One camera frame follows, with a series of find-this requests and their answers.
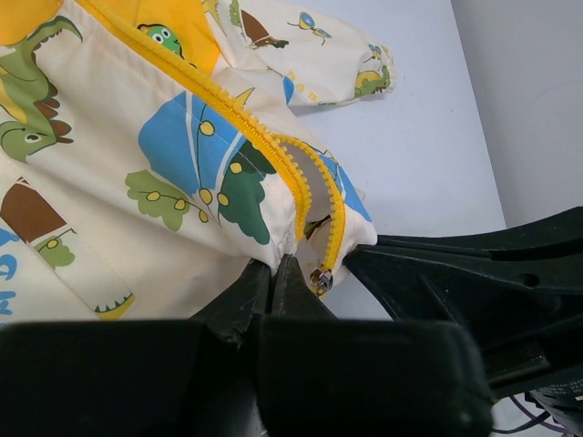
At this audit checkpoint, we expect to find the yellow hooded dinosaur print jacket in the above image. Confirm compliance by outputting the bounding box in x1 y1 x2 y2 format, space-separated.
1 1 394 326

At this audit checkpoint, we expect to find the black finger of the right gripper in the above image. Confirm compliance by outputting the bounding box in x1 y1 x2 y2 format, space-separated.
343 208 582 396

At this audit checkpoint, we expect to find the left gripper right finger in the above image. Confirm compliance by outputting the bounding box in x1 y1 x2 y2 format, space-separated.
254 256 493 436

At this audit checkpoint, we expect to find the silver zipper pull ring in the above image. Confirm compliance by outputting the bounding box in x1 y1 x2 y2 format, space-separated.
309 266 336 300

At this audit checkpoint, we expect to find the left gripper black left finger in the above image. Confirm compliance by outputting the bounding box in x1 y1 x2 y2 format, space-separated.
1 261 271 436

